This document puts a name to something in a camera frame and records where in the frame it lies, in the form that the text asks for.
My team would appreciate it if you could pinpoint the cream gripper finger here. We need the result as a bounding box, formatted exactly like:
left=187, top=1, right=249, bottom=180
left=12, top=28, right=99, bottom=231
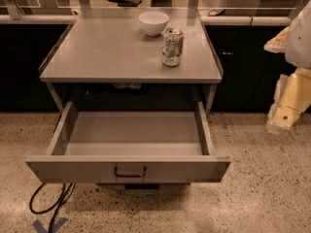
left=266, top=68, right=311, bottom=134
left=263, top=27, right=290, bottom=53

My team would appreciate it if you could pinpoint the grey top drawer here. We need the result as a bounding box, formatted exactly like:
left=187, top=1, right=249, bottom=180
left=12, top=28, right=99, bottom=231
left=26, top=102, right=230, bottom=184

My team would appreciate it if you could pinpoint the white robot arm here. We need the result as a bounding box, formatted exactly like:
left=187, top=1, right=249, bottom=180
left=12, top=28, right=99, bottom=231
left=263, top=1, right=311, bottom=134

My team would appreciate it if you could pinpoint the grey drawer cabinet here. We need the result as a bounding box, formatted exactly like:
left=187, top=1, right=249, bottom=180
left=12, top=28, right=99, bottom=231
left=38, top=6, right=225, bottom=190

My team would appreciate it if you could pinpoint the silver drink can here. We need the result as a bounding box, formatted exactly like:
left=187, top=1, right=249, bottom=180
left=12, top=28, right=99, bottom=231
left=161, top=28, right=184, bottom=67

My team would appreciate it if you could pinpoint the white bowl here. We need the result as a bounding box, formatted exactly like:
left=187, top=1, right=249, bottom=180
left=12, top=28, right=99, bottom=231
left=139, top=12, right=169, bottom=36

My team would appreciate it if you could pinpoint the black office chair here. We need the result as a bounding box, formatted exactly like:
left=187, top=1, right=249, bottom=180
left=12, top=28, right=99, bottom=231
left=107, top=0, right=142, bottom=7

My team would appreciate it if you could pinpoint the black cable on ledge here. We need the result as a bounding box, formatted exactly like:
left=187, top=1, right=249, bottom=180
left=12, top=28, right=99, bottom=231
left=207, top=8, right=226, bottom=17

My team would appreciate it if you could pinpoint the black floor cable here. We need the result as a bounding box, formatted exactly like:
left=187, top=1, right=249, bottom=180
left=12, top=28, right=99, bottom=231
left=29, top=182, right=76, bottom=233

